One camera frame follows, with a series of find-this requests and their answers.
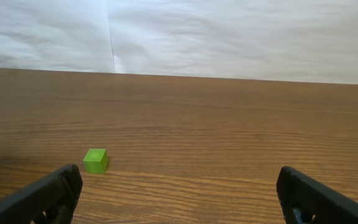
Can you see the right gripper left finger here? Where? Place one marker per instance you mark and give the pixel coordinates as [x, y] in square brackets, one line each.
[42, 196]

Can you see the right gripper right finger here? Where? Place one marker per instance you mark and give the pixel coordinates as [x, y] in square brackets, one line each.
[315, 199]

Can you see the green cube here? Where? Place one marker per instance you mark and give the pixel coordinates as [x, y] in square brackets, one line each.
[95, 161]

